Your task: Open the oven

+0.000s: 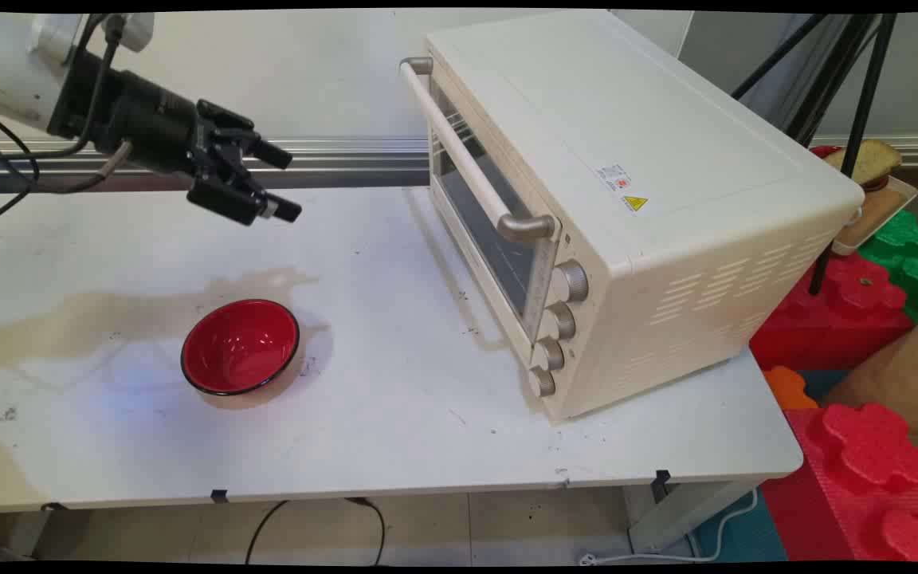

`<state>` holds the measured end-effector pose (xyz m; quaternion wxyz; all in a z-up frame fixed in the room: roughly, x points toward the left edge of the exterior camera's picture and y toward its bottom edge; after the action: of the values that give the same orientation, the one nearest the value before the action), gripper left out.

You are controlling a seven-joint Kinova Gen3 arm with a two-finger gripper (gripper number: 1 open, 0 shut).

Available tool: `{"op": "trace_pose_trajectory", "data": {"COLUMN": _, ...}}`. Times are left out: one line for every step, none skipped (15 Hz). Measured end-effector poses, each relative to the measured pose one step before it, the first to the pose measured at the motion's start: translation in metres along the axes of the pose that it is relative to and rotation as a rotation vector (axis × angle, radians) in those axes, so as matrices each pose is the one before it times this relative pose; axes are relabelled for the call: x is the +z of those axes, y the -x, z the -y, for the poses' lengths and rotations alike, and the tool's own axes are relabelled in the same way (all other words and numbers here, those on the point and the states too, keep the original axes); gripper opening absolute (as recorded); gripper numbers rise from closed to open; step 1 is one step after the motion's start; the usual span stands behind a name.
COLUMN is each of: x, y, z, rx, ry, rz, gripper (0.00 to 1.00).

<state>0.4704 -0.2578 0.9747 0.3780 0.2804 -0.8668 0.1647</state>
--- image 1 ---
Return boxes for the large red foam block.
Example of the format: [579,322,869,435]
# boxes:
[760,402,918,564]

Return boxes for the bread slice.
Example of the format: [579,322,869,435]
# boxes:
[822,139,904,187]

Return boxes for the cream plastic tray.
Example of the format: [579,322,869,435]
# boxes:
[830,175,918,257]

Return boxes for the aluminium rail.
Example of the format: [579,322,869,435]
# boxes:
[0,136,433,195]

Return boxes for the black cable with grey plug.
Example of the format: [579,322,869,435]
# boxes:
[25,140,135,195]

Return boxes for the cream toaster oven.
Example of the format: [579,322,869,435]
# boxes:
[399,10,866,425]

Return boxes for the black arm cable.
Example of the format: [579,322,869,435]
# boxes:
[0,14,127,232]

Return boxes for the black tripod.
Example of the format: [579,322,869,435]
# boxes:
[730,12,900,297]

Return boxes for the green foam block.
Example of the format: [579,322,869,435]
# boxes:
[857,209,918,324]

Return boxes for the white table leg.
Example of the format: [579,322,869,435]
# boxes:
[625,478,756,556]

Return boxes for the white label sticker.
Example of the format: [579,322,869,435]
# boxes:
[596,164,633,193]

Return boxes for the black floor cable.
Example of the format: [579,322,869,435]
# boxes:
[245,497,387,566]

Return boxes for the oven door with handle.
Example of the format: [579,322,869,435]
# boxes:
[399,56,563,345]

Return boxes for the grey curtain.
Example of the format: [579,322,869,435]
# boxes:
[734,12,878,136]

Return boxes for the teal floor mat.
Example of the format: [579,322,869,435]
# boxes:
[688,485,788,564]

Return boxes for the white floor cable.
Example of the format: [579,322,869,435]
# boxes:
[579,486,759,566]

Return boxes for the tan cardboard piece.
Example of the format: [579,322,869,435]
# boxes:
[824,297,918,449]

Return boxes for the orange foam block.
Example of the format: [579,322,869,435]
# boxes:
[762,365,819,411]

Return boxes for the large silver oven knob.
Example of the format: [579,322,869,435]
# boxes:
[551,260,590,303]

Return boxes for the red bowl with black rim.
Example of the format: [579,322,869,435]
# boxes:
[180,299,301,398]

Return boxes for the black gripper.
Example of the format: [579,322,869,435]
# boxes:
[49,52,304,227]

